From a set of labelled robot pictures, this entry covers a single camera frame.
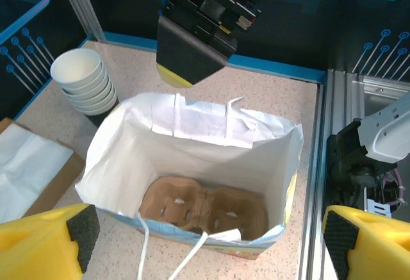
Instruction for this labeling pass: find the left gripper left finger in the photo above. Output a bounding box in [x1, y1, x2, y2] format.
[0, 203, 101, 280]

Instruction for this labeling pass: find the brown pulp cup carrier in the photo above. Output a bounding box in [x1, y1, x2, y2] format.
[137, 176, 270, 242]

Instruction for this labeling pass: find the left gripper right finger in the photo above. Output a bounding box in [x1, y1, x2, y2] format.
[322, 204, 410, 280]

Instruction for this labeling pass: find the aluminium mounting rail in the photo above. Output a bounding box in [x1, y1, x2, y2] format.
[297, 69, 410, 280]

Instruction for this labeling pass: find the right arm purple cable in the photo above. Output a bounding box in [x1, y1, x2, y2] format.
[379, 166, 406, 206]

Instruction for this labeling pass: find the aluminium frame post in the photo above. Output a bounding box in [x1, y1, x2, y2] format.
[56, 0, 106, 42]

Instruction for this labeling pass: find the white paper napkin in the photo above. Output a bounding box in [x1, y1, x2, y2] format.
[0, 122, 75, 224]

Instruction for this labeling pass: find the cardboard napkin box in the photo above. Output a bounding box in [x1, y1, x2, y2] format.
[0, 117, 87, 224]

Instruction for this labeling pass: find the green and white paper bag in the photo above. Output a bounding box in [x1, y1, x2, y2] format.
[74, 92, 305, 280]

